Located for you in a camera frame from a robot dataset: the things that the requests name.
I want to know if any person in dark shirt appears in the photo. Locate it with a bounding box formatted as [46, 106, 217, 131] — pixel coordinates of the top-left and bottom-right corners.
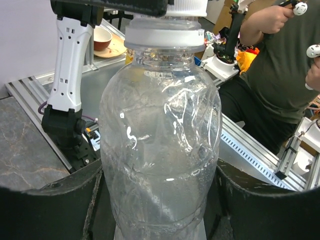
[218, 0, 320, 156]

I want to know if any slotted cable duct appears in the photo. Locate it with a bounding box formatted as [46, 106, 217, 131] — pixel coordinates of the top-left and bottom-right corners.
[219, 130, 297, 191]

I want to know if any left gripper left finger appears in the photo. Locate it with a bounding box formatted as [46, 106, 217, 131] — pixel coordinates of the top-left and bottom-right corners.
[0, 160, 116, 240]

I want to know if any brown bowl on plate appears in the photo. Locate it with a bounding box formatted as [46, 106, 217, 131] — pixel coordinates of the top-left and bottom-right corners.
[93, 27, 113, 51]

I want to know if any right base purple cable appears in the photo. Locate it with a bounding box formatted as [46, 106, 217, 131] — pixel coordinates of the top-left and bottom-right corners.
[36, 101, 100, 126]

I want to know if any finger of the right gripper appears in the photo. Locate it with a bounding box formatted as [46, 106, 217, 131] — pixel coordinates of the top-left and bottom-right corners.
[102, 0, 175, 17]

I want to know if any clear bottle blue-white cap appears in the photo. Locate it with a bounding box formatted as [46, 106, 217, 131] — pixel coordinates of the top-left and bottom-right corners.
[98, 15, 222, 240]

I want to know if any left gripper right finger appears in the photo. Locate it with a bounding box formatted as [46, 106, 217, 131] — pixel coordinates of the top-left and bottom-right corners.
[204, 159, 320, 240]

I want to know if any white blue bottle cap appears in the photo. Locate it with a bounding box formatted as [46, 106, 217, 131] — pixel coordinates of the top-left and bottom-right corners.
[165, 0, 208, 17]

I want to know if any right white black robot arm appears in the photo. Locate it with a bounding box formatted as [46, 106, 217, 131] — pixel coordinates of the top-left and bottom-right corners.
[38, 0, 174, 173]

